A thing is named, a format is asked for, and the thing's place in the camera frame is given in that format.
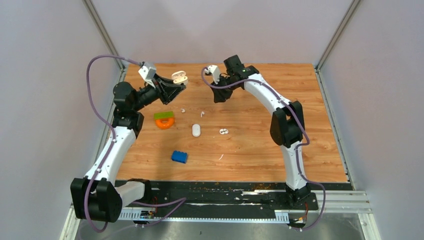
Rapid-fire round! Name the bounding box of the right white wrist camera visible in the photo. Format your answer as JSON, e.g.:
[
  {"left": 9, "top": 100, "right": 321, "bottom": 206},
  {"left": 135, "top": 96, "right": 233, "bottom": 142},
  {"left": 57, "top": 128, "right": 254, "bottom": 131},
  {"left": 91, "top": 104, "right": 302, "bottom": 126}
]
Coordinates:
[{"left": 204, "top": 65, "right": 221, "bottom": 84}]

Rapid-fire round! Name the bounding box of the orange toy ring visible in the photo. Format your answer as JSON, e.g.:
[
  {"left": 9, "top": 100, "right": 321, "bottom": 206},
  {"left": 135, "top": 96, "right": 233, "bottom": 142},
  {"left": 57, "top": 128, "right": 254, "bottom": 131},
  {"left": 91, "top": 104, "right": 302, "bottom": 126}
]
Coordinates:
[{"left": 155, "top": 117, "right": 175, "bottom": 130}]

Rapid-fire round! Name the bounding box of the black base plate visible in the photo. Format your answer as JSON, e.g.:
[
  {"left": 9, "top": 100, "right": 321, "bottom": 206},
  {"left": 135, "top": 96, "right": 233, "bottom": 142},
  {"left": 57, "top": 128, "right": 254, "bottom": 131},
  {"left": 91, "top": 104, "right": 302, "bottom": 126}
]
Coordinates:
[{"left": 114, "top": 180, "right": 354, "bottom": 220}]

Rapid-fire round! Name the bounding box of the green toy block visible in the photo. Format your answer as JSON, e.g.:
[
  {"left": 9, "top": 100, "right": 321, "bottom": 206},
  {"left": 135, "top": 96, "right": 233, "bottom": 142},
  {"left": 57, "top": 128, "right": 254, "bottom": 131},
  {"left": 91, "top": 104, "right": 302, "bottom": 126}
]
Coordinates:
[{"left": 153, "top": 111, "right": 175, "bottom": 120}]

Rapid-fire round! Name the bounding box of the blue toy brick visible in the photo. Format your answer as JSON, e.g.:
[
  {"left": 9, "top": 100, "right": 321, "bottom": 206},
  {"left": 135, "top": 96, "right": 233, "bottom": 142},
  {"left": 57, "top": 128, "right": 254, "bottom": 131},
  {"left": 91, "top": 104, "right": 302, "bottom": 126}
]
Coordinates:
[{"left": 171, "top": 150, "right": 188, "bottom": 164}]

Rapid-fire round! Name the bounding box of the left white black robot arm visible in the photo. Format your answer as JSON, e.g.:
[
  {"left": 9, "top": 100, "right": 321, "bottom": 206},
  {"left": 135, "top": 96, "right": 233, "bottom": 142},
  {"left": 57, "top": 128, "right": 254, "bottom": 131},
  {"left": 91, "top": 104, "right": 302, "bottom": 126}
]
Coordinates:
[{"left": 70, "top": 74, "right": 188, "bottom": 223}]

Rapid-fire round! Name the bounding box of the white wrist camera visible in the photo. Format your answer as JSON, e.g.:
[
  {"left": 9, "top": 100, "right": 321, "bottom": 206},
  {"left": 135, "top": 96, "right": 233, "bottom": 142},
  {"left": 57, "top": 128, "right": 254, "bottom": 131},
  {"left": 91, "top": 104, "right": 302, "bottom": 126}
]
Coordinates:
[
  {"left": 138, "top": 62, "right": 157, "bottom": 88},
  {"left": 204, "top": 65, "right": 221, "bottom": 84}
]

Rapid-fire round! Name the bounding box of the white oval pill case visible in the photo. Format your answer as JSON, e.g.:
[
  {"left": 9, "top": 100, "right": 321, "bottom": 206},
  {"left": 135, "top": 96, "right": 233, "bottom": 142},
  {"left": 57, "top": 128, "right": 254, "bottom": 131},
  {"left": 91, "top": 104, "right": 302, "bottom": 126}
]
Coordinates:
[{"left": 191, "top": 123, "right": 201, "bottom": 138}]

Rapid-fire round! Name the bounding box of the white eartips cluster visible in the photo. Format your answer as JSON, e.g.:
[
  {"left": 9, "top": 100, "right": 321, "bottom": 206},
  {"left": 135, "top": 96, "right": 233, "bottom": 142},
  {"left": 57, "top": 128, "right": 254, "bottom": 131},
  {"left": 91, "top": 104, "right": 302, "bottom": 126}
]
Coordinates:
[{"left": 219, "top": 128, "right": 229, "bottom": 135}]

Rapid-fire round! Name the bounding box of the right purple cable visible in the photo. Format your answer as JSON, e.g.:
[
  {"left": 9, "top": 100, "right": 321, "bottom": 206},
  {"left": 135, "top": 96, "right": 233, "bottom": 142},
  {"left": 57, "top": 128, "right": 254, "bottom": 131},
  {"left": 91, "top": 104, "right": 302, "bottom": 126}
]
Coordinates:
[{"left": 201, "top": 67, "right": 327, "bottom": 232}]

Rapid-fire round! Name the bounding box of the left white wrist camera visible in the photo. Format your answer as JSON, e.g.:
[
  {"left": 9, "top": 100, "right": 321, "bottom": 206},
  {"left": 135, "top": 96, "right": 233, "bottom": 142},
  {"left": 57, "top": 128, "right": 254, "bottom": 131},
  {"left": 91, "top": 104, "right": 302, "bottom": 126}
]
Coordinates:
[{"left": 138, "top": 62, "right": 157, "bottom": 88}]

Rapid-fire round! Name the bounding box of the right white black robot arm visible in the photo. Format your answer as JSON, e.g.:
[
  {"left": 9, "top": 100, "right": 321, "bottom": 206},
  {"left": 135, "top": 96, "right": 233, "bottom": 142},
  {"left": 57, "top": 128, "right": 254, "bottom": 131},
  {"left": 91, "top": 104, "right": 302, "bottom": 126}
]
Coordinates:
[{"left": 202, "top": 55, "right": 311, "bottom": 209}]

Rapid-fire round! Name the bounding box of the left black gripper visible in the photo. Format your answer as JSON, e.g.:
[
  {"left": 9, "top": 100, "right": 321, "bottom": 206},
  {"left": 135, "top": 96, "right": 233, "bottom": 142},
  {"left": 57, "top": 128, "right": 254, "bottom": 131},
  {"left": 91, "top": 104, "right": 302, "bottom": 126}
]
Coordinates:
[{"left": 132, "top": 73, "right": 186, "bottom": 112}]

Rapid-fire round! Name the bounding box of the white earbud charging case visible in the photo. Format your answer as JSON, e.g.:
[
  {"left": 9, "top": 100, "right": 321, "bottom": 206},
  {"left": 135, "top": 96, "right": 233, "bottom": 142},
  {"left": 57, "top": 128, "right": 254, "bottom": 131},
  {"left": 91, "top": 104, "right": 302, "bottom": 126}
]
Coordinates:
[{"left": 171, "top": 70, "right": 188, "bottom": 85}]

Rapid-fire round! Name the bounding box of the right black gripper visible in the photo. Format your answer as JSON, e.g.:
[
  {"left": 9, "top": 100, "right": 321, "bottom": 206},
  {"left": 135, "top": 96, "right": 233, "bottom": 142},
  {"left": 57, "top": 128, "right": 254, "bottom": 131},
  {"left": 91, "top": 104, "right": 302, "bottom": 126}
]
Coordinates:
[{"left": 211, "top": 74, "right": 241, "bottom": 103}]

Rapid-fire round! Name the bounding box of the aluminium rail frame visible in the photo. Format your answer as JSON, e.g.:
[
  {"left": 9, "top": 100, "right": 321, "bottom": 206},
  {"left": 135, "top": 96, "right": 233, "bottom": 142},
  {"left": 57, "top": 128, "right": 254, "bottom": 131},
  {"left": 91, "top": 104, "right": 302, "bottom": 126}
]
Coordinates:
[{"left": 60, "top": 190, "right": 380, "bottom": 240}]

